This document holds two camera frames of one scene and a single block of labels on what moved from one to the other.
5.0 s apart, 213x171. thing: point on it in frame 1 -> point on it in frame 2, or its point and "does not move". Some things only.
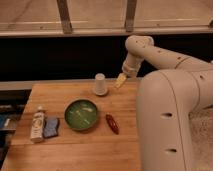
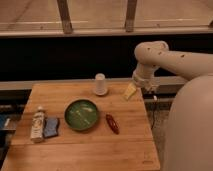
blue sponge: (50, 127) does not move
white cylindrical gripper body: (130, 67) -> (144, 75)
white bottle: (37, 128) does not move
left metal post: (65, 17) does not move
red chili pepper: (113, 124) does not move
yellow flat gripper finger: (120, 80) -> (131, 90)
